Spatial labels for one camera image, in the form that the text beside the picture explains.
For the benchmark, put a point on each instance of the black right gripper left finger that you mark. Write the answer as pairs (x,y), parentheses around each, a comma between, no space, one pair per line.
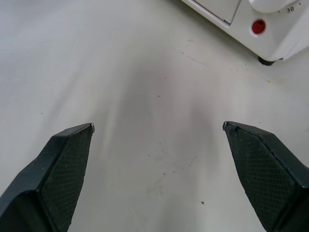
(55,178)

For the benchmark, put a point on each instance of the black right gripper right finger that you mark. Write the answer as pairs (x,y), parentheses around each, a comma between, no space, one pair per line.
(263,176)

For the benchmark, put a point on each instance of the white toaster oven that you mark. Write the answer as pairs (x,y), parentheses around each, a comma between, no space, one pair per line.
(277,36)

